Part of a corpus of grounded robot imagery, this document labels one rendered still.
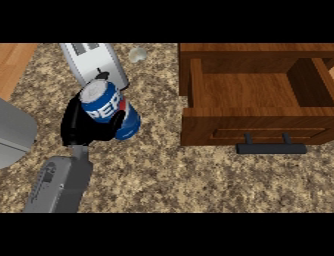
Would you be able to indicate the blue soda can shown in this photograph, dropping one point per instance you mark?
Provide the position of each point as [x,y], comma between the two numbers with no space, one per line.
[105,100]

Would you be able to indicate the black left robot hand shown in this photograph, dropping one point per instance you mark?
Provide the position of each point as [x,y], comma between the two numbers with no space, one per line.
[78,130]

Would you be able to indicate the brown wooden drawer front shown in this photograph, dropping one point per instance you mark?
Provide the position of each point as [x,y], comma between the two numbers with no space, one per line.
[214,121]

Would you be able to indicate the brown wooden cabinet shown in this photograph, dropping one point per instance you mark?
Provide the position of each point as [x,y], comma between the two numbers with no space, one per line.
[263,50]

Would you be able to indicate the brown wooden drawer box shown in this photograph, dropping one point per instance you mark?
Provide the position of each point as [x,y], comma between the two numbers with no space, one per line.
[248,90]

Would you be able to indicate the small pale round object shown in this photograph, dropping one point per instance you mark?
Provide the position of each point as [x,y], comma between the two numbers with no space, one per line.
[137,55]

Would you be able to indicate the grey appliance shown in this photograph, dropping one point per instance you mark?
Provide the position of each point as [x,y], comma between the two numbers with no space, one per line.
[0,133]

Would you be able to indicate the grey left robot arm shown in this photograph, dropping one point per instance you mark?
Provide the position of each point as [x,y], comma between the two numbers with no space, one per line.
[61,183]

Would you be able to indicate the white toaster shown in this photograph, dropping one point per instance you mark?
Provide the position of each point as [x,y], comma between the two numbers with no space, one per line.
[93,60]

